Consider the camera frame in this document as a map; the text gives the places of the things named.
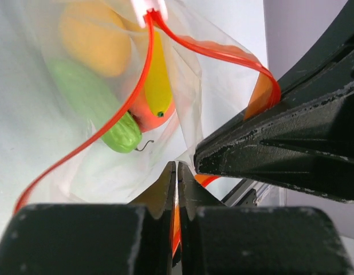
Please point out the fake green cucumber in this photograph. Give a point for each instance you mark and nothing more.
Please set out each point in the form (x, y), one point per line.
(91, 98)

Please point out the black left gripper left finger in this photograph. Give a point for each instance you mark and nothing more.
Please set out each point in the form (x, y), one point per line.
(134, 238)

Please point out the clear zip top bag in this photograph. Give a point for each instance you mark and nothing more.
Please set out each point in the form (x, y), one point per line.
(135, 91)

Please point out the fake yellow lemon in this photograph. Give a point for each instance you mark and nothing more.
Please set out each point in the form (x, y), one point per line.
(94, 34)

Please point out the fake peach fruit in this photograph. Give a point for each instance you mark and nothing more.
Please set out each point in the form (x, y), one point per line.
(143, 116)

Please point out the fake yellow banana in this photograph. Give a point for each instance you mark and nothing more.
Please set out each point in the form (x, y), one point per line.
(157, 86)

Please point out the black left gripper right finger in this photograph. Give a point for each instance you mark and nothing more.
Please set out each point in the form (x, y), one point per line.
(217, 239)

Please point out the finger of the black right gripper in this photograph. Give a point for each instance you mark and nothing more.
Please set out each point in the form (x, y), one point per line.
(331, 55)
(305, 143)

